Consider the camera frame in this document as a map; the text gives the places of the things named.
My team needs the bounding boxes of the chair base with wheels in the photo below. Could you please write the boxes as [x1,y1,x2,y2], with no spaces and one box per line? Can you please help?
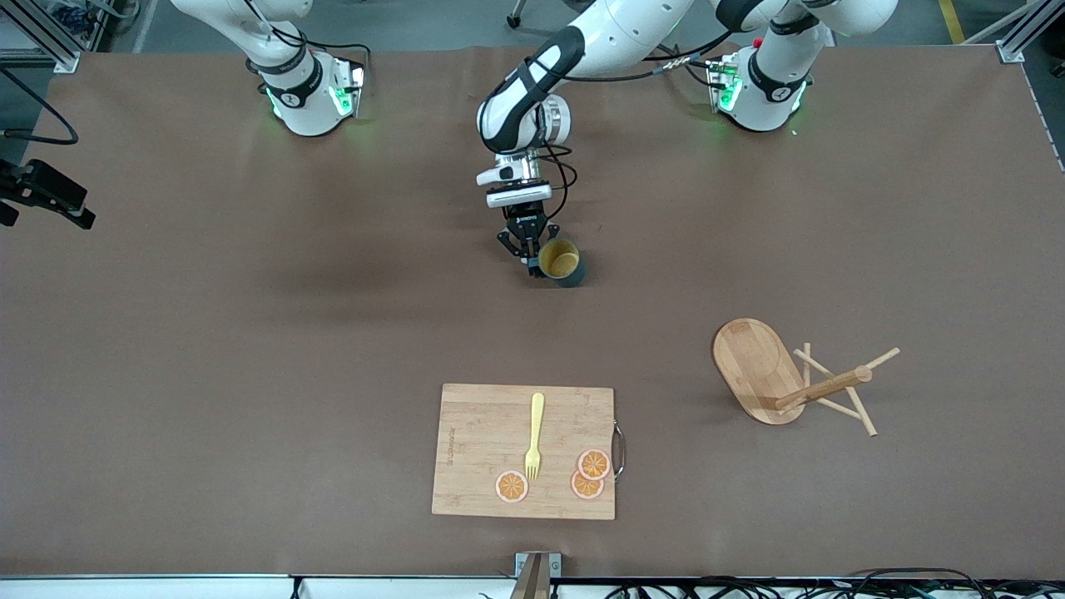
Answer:
[508,0,583,30]

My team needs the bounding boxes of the black base cable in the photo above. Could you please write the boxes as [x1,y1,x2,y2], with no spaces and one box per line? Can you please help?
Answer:
[245,0,373,67]
[657,46,718,88]

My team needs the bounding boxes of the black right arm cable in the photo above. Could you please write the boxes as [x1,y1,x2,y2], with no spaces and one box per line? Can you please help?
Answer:
[0,67,81,146]

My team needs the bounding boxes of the aluminium frame post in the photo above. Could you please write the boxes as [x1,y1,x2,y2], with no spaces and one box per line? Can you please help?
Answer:
[0,0,82,74]
[994,0,1065,65]

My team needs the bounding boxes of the black right base cable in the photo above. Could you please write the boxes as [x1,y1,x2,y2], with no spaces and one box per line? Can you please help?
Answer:
[245,0,373,67]

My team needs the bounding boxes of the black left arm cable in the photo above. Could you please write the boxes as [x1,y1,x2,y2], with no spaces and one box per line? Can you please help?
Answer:
[532,29,737,224]

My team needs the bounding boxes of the black left base cable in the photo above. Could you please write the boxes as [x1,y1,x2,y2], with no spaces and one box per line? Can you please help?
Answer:
[657,46,718,88]

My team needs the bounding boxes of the wooden cup rack with pegs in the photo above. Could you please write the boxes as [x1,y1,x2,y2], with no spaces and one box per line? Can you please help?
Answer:
[712,318,901,438]

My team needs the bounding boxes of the tangled black floor cables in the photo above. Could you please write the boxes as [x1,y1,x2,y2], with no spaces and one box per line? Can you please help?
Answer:
[599,568,1065,599]

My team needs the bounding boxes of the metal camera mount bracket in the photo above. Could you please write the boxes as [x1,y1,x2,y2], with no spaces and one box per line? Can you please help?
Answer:
[514,552,562,599]

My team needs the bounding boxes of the bamboo cutting board metal handle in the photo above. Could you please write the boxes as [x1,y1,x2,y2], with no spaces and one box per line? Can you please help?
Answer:
[431,383,627,522]

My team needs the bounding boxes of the yellow plastic fork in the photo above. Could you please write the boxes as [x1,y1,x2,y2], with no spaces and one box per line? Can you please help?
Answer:
[524,393,546,482]

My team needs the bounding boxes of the dark teal cup yellow inside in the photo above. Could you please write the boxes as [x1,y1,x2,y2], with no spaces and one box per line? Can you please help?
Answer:
[526,238,587,289]

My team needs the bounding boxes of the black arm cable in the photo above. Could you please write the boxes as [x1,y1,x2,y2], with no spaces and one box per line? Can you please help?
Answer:
[532,29,737,224]
[0,67,81,146]

